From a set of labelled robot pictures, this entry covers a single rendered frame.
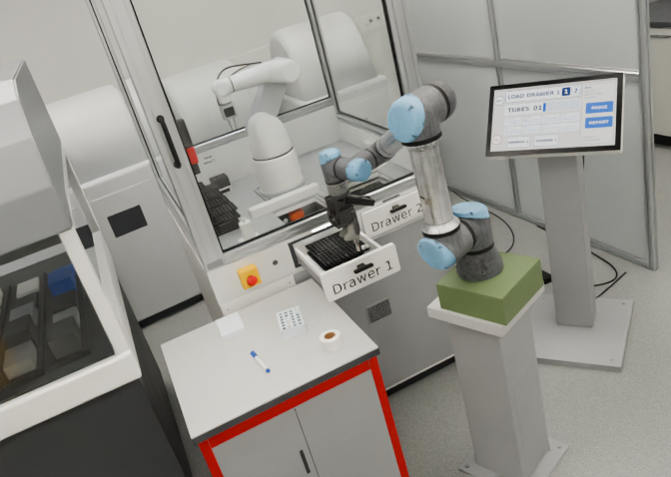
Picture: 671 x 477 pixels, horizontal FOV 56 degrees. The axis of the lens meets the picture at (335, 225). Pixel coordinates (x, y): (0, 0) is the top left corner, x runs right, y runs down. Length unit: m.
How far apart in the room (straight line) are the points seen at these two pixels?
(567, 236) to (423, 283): 0.66
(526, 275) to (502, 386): 0.40
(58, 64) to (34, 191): 3.46
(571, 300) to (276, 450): 1.61
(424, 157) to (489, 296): 0.49
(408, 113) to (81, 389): 1.34
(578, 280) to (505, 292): 1.09
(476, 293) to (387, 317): 0.83
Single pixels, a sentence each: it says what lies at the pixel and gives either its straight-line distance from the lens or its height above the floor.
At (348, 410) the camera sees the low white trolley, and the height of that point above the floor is 0.57.
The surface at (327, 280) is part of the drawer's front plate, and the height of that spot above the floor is 0.90.
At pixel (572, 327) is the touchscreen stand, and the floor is 0.04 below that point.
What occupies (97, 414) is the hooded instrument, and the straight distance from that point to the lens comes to 2.37.
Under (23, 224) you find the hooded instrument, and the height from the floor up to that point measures 1.43.
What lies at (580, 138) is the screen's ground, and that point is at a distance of 2.65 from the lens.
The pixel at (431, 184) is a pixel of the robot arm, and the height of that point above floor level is 1.25.
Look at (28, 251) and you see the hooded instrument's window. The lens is 2.04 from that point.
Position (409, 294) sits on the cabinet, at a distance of 2.77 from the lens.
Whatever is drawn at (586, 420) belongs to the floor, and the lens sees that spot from 2.80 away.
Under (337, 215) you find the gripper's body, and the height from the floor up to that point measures 1.08.
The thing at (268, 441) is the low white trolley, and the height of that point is 0.61.
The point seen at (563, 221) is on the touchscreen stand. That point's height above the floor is 0.60.
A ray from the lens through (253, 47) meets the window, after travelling 2.27.
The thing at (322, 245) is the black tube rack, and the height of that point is 0.90.
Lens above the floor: 1.95
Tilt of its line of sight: 24 degrees down
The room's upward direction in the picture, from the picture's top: 15 degrees counter-clockwise
